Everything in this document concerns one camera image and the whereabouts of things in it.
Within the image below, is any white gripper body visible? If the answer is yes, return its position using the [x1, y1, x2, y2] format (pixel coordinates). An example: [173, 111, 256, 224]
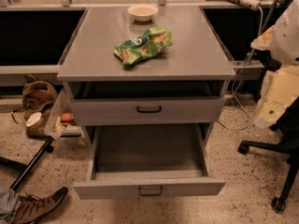
[253, 65, 299, 128]

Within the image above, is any grey drawer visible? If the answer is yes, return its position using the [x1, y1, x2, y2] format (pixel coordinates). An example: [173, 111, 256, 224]
[72, 81, 225, 126]
[74, 124, 225, 200]

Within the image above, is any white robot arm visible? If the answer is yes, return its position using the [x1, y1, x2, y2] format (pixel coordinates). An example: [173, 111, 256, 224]
[251, 0, 299, 128]

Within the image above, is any grey drawer cabinet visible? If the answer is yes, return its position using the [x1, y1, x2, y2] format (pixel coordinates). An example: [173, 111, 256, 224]
[58, 6, 235, 138]

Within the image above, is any black office chair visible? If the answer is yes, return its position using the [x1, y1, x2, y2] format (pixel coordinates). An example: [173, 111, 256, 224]
[238, 98, 299, 212]

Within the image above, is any green chip bag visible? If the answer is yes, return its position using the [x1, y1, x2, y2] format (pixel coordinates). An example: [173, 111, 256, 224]
[113, 27, 173, 65]

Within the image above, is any white bowl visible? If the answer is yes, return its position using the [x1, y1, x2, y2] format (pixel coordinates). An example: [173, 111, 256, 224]
[127, 5, 158, 22]

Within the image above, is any clear plastic storage bin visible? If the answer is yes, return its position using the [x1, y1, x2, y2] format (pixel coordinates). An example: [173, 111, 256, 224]
[44, 90, 85, 147]

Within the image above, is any brown leather shoe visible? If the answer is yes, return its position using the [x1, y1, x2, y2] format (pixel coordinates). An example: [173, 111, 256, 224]
[12, 187, 68, 224]

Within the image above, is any black tripod leg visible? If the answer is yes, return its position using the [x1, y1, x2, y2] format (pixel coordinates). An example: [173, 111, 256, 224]
[0, 138, 53, 190]

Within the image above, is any blue jeans leg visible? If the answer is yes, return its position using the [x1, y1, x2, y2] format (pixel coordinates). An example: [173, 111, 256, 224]
[0, 188, 21, 224]

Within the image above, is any white cable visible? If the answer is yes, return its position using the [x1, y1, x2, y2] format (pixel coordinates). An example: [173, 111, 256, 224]
[218, 5, 264, 133]

